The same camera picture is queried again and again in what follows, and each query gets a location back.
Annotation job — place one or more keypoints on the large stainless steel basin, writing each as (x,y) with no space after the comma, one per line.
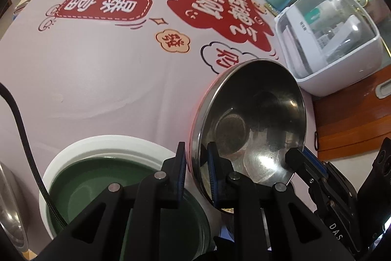
(12,212)

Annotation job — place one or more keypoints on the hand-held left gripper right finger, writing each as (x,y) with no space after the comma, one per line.
(213,178)

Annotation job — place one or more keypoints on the green plate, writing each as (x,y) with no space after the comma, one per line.
(91,184)

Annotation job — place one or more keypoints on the pink stainless steel bowl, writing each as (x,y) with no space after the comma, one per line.
(259,114)

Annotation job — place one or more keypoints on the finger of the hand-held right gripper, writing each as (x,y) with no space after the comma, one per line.
(305,163)

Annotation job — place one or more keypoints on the large white plate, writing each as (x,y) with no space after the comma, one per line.
(91,144)

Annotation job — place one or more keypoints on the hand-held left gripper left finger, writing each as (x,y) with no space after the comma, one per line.
(182,169)

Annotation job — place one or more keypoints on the white countertop sterilizer cabinet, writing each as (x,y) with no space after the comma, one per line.
(351,65)

